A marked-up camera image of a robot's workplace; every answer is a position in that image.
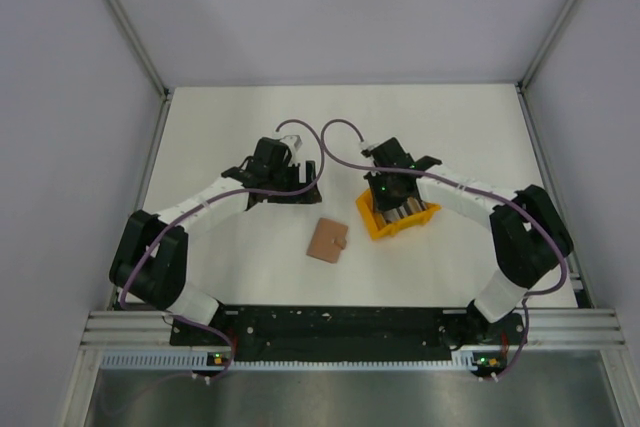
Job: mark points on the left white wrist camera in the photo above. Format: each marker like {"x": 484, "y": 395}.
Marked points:
{"x": 293, "y": 142}

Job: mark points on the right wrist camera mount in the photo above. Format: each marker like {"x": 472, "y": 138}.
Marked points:
{"x": 366, "y": 147}

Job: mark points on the yellow plastic bin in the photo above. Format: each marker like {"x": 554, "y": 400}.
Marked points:
{"x": 376, "y": 226}

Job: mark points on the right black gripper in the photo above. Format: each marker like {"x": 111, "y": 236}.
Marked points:
{"x": 374, "y": 177}

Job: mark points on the stack of striped cards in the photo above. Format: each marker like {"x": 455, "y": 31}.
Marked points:
{"x": 410, "y": 207}

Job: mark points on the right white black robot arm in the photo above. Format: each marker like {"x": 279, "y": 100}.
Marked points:
{"x": 529, "y": 238}

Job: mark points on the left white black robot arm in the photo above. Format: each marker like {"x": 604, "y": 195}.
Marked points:
{"x": 151, "y": 260}

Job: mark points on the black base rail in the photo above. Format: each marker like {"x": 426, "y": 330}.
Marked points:
{"x": 336, "y": 334}

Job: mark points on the tan leather card holder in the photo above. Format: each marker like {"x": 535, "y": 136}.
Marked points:
{"x": 328, "y": 241}

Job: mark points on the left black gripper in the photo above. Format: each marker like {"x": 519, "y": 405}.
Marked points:
{"x": 294, "y": 172}

